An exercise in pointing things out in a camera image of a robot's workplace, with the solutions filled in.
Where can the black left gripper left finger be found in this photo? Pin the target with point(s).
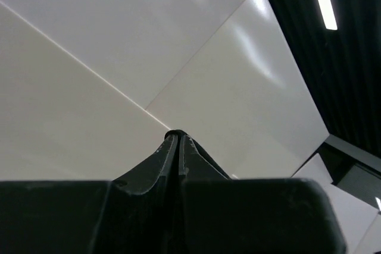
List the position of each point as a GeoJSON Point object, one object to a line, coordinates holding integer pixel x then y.
{"type": "Point", "coordinates": [125, 215]}

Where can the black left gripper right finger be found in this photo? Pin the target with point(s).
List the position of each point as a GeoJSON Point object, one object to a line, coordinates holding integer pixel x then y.
{"type": "Point", "coordinates": [270, 215]}

